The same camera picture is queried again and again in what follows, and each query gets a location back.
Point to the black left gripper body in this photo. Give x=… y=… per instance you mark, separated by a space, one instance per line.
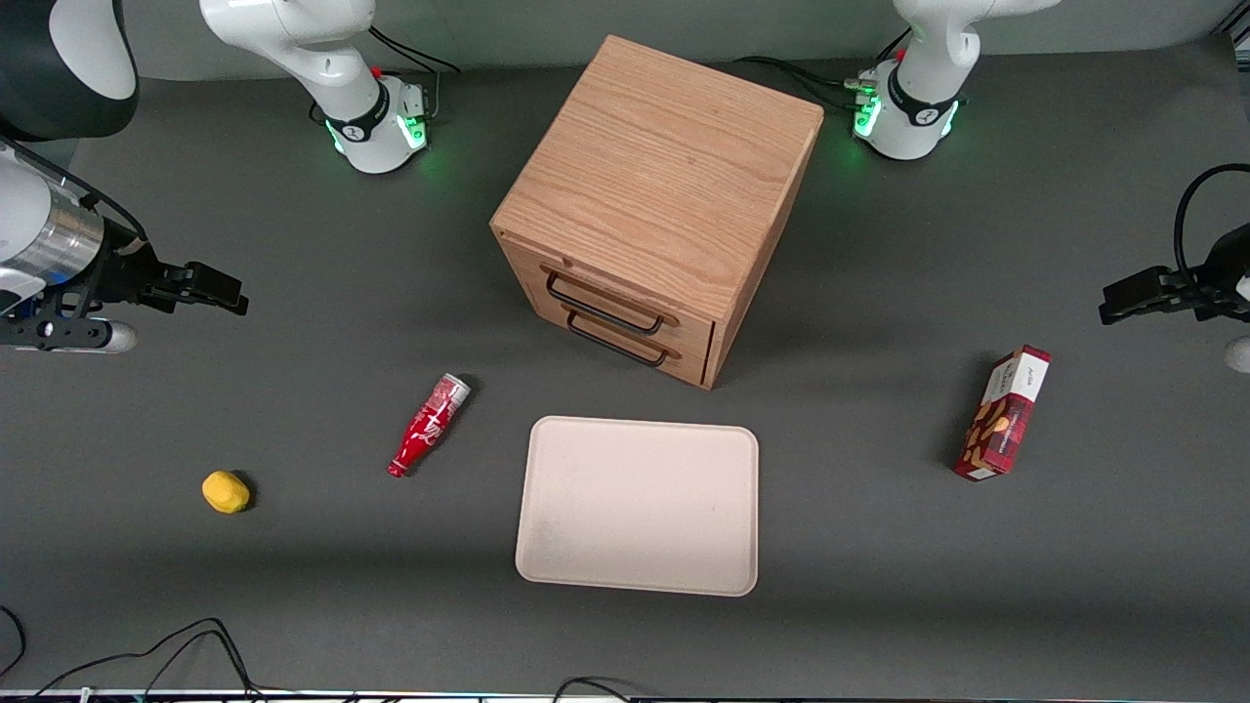
x=1223 y=276

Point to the wooden drawer cabinet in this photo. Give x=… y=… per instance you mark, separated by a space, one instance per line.
x=664 y=166

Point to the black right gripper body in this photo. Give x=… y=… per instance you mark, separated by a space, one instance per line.
x=125 y=270

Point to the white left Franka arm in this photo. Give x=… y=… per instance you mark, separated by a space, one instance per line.
x=918 y=98

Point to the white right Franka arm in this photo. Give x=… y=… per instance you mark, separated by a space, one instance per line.
x=332 y=59

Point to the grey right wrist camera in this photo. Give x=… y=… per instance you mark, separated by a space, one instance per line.
x=59 y=335

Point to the red cookie box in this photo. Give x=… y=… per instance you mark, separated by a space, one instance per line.
x=1006 y=415

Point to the yellow lemon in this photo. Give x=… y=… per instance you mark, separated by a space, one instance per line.
x=226 y=491

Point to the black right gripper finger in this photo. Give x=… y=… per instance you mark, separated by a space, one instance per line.
x=217 y=281
x=210 y=303

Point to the beige plastic tray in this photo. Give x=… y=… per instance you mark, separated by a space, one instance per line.
x=640 y=503

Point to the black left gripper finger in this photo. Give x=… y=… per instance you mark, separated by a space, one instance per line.
x=1147 y=281
x=1147 y=307

